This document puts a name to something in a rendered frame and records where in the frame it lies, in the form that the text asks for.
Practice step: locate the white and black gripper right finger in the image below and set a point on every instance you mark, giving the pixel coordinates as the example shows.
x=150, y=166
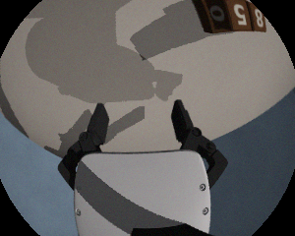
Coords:
x=191, y=138

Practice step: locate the brown wooden tray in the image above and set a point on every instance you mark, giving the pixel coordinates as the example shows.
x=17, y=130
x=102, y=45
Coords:
x=205, y=17

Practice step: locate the brown number cube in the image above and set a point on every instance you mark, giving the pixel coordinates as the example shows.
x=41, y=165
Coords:
x=229, y=14
x=257, y=18

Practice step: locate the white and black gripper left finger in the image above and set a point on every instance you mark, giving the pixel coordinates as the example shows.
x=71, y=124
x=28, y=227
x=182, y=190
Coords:
x=88, y=142

